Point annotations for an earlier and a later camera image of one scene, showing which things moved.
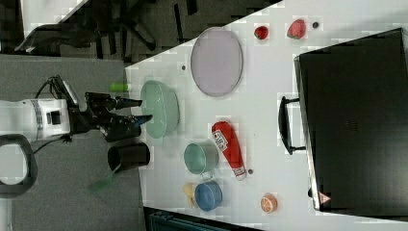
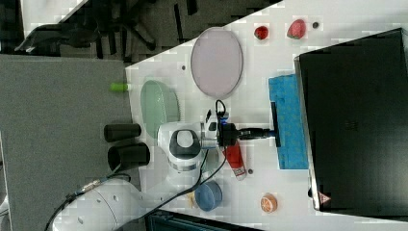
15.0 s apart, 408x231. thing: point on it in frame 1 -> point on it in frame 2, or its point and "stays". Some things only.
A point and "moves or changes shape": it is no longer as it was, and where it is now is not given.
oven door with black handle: [294, 126] moves or changes shape
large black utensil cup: [123, 157] stays
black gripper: [98, 114] -> [231, 132]
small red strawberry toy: [261, 32] stays
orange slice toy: [268, 203] stays
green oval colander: [159, 101] stays
